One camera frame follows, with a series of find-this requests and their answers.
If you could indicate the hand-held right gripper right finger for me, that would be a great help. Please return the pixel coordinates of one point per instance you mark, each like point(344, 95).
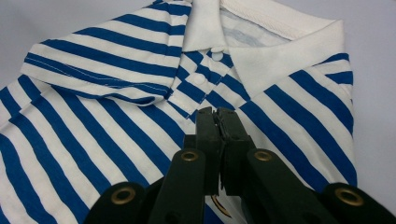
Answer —
point(235, 149)

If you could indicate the blue white striped polo shirt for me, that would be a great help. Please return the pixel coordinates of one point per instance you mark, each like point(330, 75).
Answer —
point(93, 109)

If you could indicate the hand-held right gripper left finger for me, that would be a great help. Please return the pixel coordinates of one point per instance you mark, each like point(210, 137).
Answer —
point(209, 137)

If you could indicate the pale lavender table mat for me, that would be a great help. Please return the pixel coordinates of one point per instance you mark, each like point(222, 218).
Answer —
point(376, 93)

